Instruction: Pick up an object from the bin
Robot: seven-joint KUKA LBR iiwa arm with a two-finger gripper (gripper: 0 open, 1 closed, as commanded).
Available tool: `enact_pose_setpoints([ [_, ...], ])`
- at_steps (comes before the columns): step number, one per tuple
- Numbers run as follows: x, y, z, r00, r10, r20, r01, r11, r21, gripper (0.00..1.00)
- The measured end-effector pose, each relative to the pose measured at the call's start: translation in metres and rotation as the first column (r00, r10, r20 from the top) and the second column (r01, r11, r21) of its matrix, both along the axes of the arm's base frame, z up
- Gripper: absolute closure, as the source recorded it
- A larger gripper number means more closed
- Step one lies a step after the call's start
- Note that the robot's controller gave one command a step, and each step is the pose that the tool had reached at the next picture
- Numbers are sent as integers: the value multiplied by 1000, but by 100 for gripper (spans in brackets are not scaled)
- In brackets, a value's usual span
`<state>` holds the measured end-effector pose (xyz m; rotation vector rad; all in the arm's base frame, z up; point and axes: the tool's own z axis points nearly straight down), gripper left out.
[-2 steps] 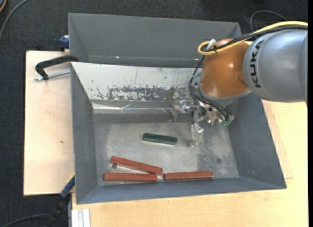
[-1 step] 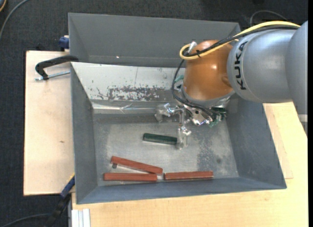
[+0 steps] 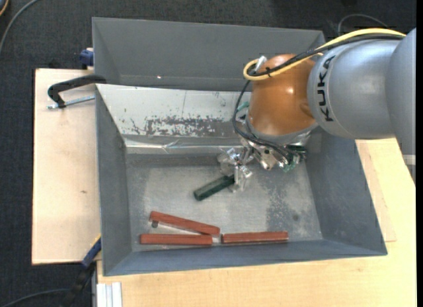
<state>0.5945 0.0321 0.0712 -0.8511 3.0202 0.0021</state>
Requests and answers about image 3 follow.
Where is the dark green flat block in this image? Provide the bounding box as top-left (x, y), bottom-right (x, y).
top-left (193, 175), bottom-right (234, 202)

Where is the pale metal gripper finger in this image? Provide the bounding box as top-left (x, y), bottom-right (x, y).
top-left (229, 163), bottom-right (254, 194)
top-left (217, 148), bottom-right (248, 175)

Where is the grey metal bin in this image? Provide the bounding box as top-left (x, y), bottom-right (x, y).
top-left (91, 17), bottom-right (388, 277)

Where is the red-brown flat block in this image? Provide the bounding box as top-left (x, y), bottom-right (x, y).
top-left (220, 231), bottom-right (290, 245)
top-left (139, 233), bottom-right (214, 247)
top-left (148, 210), bottom-right (221, 236)

